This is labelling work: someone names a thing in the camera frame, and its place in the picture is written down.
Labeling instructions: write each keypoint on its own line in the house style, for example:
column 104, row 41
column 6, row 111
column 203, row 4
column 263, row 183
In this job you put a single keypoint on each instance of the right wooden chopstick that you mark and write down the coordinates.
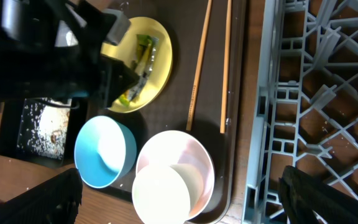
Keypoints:
column 226, row 67

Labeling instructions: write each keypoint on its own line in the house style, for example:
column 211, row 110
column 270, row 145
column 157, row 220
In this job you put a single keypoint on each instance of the wooden chopstick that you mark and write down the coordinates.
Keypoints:
column 197, row 75
column 226, row 67

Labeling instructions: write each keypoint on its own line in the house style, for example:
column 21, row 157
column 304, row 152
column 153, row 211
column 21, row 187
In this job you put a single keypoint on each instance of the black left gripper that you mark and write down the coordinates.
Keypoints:
column 84, row 28

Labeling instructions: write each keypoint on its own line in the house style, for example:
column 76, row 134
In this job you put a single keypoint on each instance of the grey dishwasher rack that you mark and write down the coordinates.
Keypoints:
column 306, row 111

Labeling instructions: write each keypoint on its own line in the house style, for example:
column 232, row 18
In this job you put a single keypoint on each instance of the small cream cup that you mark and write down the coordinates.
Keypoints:
column 160, row 195

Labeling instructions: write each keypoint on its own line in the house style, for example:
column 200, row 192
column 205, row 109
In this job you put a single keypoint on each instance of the dark brown serving tray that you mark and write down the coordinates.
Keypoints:
column 184, row 21

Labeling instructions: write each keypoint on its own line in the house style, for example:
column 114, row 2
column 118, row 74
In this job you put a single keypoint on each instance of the green snack wrapper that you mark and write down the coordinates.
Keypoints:
column 142, row 65

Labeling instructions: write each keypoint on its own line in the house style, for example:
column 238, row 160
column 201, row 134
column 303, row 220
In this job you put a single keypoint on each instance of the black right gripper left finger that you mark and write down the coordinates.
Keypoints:
column 56, row 200

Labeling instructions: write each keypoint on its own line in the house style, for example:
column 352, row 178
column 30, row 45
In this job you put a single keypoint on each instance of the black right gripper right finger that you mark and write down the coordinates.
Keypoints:
column 303, row 197

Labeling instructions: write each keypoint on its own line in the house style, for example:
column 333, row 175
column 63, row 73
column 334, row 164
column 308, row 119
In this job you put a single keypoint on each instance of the pink bowl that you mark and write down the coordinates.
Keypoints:
column 186, row 155

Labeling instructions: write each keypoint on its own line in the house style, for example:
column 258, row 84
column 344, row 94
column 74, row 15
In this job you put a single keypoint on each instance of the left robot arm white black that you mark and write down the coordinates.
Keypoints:
column 52, row 49

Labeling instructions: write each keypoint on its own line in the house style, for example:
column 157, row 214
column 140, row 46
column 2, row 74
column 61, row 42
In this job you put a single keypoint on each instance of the light blue bowl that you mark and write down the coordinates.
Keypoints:
column 105, row 151

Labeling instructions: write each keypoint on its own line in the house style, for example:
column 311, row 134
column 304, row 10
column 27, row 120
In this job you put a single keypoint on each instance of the yellow plate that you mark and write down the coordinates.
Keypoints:
column 125, row 52

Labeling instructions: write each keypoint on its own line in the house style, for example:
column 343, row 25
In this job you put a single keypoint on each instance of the left wooden chopstick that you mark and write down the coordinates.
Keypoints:
column 197, row 75

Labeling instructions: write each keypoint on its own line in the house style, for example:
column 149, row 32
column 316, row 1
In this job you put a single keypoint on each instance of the black tray with rice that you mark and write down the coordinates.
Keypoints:
column 41, row 132

